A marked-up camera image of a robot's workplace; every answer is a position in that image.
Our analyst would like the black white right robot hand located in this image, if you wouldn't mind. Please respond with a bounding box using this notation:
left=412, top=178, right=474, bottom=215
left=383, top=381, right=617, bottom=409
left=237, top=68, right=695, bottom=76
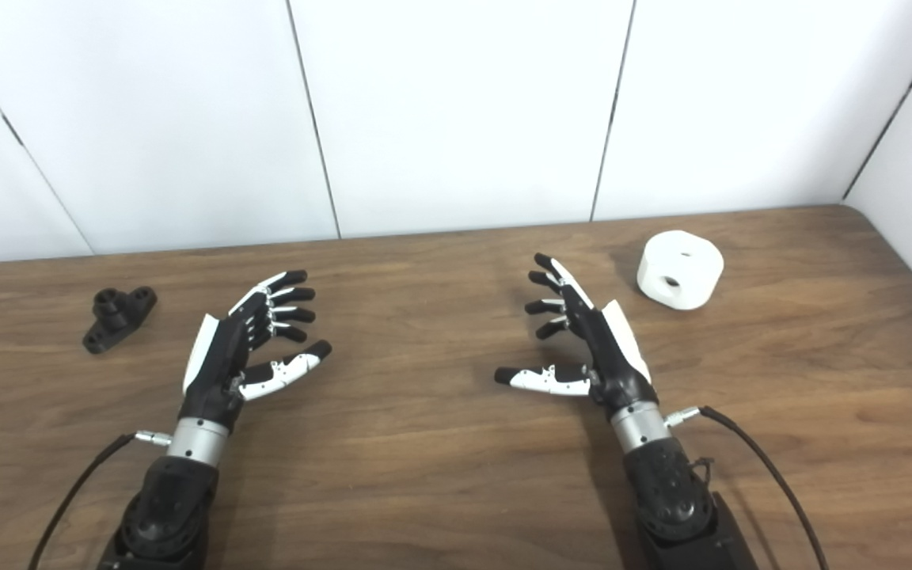
left=494, top=253, right=660, bottom=412

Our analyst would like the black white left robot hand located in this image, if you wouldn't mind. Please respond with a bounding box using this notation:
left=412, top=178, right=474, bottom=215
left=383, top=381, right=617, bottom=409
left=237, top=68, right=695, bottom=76
left=179, top=269, right=334, bottom=435

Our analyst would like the black plastic holder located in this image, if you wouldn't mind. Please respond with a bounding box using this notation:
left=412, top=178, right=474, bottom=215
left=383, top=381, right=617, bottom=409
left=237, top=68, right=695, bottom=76
left=82, top=286, right=158, bottom=355

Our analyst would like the round white plastic piece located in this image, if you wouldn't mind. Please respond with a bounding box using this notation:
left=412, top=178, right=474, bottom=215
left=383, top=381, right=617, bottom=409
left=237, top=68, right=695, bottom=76
left=636, top=230, right=725, bottom=311

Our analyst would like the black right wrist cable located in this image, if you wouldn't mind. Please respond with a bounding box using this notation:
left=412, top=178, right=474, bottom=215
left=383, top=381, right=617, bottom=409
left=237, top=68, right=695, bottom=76
left=664, top=405, right=830, bottom=570

